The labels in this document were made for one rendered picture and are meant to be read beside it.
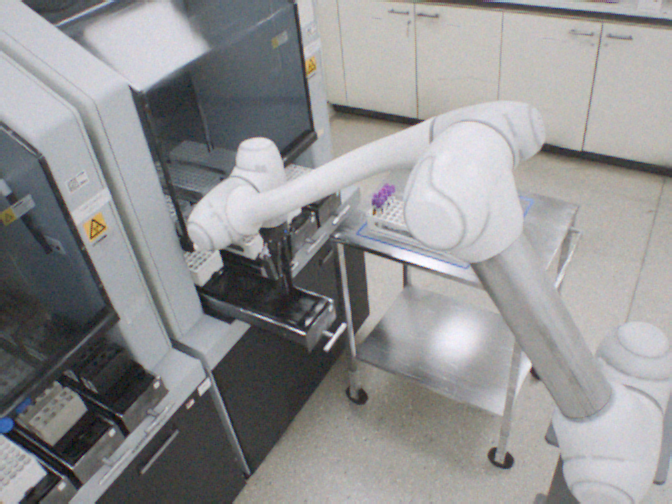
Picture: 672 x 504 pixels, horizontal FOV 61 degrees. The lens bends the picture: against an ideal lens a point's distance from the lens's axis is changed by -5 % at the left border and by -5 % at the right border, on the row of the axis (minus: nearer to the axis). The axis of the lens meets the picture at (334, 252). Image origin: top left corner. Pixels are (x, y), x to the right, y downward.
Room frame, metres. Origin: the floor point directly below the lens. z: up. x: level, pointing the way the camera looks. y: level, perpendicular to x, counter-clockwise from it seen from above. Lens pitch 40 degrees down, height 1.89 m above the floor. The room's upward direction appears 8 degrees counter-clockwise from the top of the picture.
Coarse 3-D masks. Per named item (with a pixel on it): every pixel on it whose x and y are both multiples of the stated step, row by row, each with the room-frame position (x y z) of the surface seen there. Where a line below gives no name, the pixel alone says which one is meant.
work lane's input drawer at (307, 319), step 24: (216, 288) 1.23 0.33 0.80; (240, 288) 1.21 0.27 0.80; (264, 288) 1.20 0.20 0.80; (288, 288) 1.18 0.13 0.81; (240, 312) 1.13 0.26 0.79; (264, 312) 1.10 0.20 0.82; (288, 312) 1.10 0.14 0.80; (312, 312) 1.07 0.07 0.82; (288, 336) 1.04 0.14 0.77; (312, 336) 1.03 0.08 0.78; (336, 336) 1.04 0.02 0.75
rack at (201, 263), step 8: (200, 248) 1.34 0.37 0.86; (192, 256) 1.31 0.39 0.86; (200, 256) 1.30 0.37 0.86; (208, 256) 1.30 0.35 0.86; (216, 256) 1.29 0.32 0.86; (192, 264) 1.27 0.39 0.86; (200, 264) 1.27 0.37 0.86; (208, 264) 1.27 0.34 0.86; (216, 264) 1.29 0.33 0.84; (192, 272) 1.24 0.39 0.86; (200, 272) 1.24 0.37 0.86; (208, 272) 1.26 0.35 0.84; (192, 280) 1.25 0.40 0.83; (200, 280) 1.23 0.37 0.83
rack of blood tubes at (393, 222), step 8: (392, 208) 1.38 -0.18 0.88; (400, 208) 1.38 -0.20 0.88; (368, 216) 1.36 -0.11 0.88; (376, 216) 1.35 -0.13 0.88; (384, 216) 1.35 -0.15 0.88; (392, 216) 1.35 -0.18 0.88; (400, 216) 1.34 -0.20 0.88; (368, 224) 1.36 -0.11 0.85; (376, 224) 1.37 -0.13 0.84; (384, 224) 1.36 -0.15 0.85; (392, 224) 1.31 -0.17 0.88; (400, 224) 1.30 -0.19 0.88; (368, 232) 1.36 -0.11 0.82; (376, 232) 1.35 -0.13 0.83; (384, 232) 1.33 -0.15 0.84; (392, 232) 1.32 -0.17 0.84; (400, 232) 1.31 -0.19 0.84; (408, 232) 1.32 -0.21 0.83; (400, 240) 1.30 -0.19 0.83; (408, 240) 1.28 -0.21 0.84; (416, 240) 1.27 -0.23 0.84; (424, 248) 1.25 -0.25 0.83; (448, 256) 1.21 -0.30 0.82
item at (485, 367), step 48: (528, 192) 1.46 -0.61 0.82; (336, 240) 1.36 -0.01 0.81; (384, 240) 1.32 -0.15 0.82; (576, 240) 1.25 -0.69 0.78; (480, 288) 1.09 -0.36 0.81; (384, 336) 1.44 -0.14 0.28; (432, 336) 1.41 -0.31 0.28; (480, 336) 1.38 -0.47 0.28; (432, 384) 1.20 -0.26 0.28; (480, 384) 1.18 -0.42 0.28
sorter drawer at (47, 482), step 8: (24, 448) 0.77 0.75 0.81; (32, 456) 0.75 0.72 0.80; (40, 464) 0.72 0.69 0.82; (48, 464) 0.72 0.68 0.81; (48, 472) 0.69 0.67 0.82; (56, 472) 0.70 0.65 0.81; (40, 480) 0.68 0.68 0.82; (48, 480) 0.67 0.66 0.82; (56, 480) 0.68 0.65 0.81; (64, 480) 0.68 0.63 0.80; (32, 488) 0.66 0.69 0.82; (40, 488) 0.66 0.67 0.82; (48, 488) 0.66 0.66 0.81; (56, 488) 0.66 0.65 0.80; (64, 488) 0.67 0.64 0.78; (72, 488) 0.68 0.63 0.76; (32, 496) 0.64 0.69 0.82; (40, 496) 0.64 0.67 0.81; (48, 496) 0.65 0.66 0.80; (56, 496) 0.66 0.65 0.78; (64, 496) 0.67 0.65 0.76; (72, 496) 0.68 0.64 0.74
